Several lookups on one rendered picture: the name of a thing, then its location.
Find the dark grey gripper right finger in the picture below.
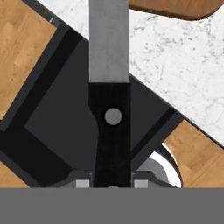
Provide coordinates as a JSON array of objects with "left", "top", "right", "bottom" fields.
[{"left": 129, "top": 170, "right": 175, "bottom": 189}]

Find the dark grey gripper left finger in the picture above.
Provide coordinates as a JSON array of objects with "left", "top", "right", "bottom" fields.
[{"left": 47, "top": 171, "right": 95, "bottom": 189}]

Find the dark grey open drawer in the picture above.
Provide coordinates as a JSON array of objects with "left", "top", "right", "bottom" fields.
[{"left": 0, "top": 20, "right": 186, "bottom": 189}]

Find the brown wooden cutting board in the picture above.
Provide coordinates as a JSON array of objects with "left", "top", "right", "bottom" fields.
[{"left": 129, "top": 0, "right": 224, "bottom": 22}]

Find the white and black round object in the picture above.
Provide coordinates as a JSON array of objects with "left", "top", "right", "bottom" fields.
[{"left": 136, "top": 143, "right": 184, "bottom": 189}]

